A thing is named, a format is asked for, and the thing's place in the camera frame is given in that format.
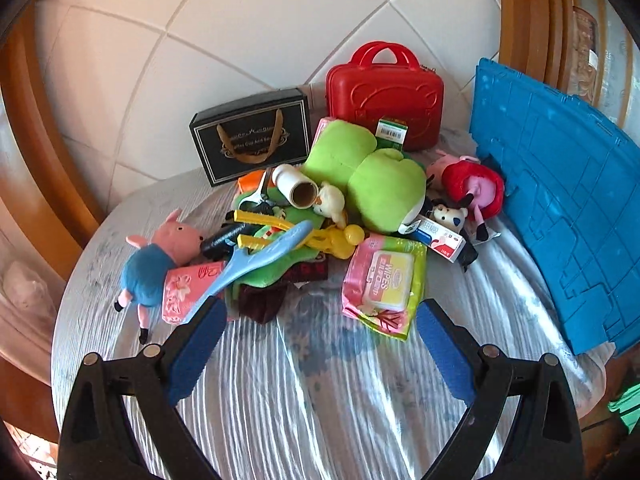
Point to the white duck plush yellow scarf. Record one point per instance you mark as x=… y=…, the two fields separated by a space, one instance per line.
x=330 y=203

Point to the pink pig plush red dress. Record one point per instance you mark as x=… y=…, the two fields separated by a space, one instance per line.
x=468 y=183

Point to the yellow plastic snowball tongs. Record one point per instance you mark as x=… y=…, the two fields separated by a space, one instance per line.
x=340 y=243

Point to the wooden door frame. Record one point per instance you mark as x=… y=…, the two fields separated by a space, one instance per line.
x=48 y=215

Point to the blue plastic crate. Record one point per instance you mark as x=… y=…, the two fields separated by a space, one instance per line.
x=572 y=193

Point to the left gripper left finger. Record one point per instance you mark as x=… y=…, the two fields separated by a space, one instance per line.
x=97 y=440

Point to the black folded umbrella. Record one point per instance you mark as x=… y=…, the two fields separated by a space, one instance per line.
x=222 y=243

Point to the small white bear plush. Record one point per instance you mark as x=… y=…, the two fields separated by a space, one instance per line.
x=451 y=218

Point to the dark maroon cloth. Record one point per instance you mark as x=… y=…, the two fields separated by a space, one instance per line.
x=261 y=305

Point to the black strap pouch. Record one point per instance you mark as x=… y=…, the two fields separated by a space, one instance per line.
x=467 y=255

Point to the white blue toothpaste box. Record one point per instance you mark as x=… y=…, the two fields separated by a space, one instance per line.
x=441 y=240

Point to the green crocodile plush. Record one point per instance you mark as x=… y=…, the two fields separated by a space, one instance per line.
x=268 y=275

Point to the black gift box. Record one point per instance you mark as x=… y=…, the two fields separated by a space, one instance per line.
x=261 y=131

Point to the large green frog plush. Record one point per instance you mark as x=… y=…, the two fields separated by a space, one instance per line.
x=383 y=188

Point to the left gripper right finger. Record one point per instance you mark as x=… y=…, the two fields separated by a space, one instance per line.
x=544 y=438

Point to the red toy suitcase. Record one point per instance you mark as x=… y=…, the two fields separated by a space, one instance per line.
x=383 y=79

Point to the pink pig plush blue shirt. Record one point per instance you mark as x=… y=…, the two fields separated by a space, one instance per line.
x=171 y=245

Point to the white lint roller refill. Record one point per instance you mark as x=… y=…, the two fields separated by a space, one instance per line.
x=299 y=190

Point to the pink green wet wipes pack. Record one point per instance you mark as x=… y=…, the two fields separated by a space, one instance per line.
x=384 y=284

